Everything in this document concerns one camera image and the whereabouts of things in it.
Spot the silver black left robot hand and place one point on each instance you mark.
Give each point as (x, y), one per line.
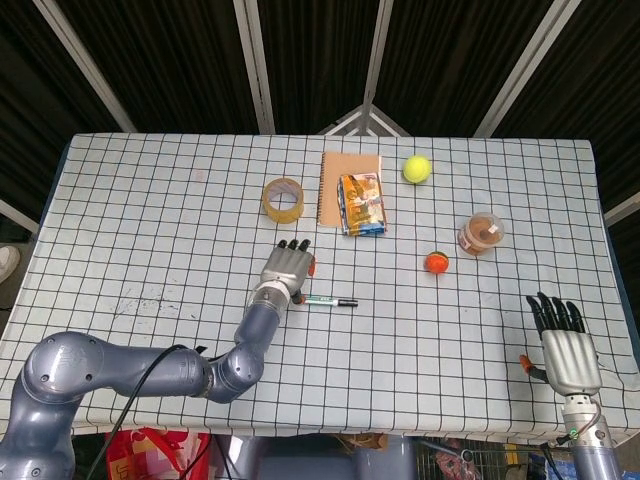
(287, 267)

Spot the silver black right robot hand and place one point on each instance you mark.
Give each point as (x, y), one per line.
(570, 355)

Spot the white green marker body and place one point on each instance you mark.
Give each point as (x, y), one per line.
(322, 300)

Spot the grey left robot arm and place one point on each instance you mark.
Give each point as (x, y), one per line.
(75, 370)

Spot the yellow packing tape roll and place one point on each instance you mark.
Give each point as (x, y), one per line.
(285, 214)

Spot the brown spiral notebook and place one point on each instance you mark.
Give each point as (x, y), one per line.
(330, 190)

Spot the colourful snack packet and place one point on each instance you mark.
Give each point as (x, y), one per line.
(362, 205)

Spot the white black checkered tablecloth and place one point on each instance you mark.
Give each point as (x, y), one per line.
(150, 225)

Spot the orange ball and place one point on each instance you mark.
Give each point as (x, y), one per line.
(436, 263)

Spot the clear jar of rubber bands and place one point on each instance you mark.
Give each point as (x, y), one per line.
(481, 235)

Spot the yellow tennis ball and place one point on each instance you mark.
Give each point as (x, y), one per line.
(417, 169)

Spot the red plastic bag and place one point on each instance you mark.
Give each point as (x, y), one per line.
(150, 455)

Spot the white shoe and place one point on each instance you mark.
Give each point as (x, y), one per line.
(7, 262)

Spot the white frame rail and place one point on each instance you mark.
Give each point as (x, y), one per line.
(17, 215)
(622, 209)

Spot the white triangular frame base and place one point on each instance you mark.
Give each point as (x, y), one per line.
(367, 122)

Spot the white screen frame post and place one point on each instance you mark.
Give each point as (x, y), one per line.
(82, 65)
(255, 65)
(376, 50)
(527, 65)

